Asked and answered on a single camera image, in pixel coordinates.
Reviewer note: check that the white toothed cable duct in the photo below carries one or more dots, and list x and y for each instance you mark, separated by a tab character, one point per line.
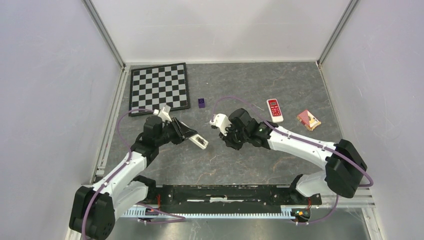
138	211

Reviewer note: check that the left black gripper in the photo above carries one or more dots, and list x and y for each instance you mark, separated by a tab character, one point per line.
182	132

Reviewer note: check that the purple cube block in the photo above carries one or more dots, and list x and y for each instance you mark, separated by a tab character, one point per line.
201	103

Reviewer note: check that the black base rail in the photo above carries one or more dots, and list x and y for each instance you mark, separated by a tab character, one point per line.
227	199

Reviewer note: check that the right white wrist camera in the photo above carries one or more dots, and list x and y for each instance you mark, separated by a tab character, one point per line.
221	121

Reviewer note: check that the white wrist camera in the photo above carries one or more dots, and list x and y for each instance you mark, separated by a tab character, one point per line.
221	121
163	113

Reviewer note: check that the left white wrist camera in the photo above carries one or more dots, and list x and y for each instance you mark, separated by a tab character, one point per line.
163	113

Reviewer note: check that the long white remote control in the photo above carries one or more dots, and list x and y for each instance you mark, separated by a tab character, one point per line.
193	140

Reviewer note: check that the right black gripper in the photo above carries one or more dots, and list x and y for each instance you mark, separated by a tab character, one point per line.
227	139

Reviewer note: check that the black white chessboard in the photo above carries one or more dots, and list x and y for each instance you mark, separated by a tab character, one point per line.
153	87

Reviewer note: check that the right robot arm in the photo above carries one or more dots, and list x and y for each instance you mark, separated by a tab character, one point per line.
342	167

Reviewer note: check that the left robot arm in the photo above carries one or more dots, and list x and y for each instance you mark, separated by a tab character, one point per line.
96	208

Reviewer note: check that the red white remote control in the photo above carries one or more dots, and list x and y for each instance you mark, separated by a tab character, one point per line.
274	110

